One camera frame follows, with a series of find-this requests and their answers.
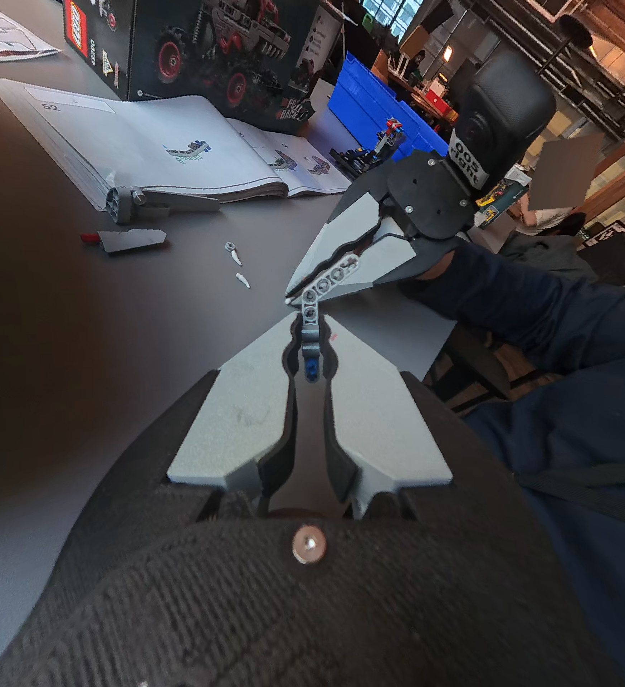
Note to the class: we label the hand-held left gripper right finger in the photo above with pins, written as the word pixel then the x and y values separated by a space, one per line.
pixel 382 424

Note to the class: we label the black lego chassis build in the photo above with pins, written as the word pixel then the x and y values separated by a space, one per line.
pixel 368 155

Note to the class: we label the grey bent lego beam assembly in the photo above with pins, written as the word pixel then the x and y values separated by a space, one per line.
pixel 310 316

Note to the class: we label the black lego set box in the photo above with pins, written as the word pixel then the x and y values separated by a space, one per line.
pixel 194 43

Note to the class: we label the small grey lego panel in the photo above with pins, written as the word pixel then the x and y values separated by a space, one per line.
pixel 130 240

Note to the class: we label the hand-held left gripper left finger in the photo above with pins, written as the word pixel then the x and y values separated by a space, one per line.
pixel 226 418

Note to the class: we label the small toy car box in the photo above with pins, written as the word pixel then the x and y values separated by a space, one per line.
pixel 500 201

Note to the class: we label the long grey lego part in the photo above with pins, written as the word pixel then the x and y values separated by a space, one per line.
pixel 167 204

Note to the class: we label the open instruction booklet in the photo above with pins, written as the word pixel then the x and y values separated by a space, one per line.
pixel 156 145

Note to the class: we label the black white marker sign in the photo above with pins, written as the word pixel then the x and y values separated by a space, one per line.
pixel 607 233

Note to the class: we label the grey cloth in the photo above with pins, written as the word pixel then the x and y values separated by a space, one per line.
pixel 548 257

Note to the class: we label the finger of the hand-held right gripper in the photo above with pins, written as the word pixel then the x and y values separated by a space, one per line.
pixel 390 252
pixel 339 225

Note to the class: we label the blue plastic bin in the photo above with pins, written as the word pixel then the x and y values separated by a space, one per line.
pixel 376 102

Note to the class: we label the person's right hand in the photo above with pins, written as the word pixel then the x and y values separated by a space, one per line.
pixel 437 269

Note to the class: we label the white sticker sheet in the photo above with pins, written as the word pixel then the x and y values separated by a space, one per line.
pixel 1 32

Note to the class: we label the person's right forearm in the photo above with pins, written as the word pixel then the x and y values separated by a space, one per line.
pixel 532 306

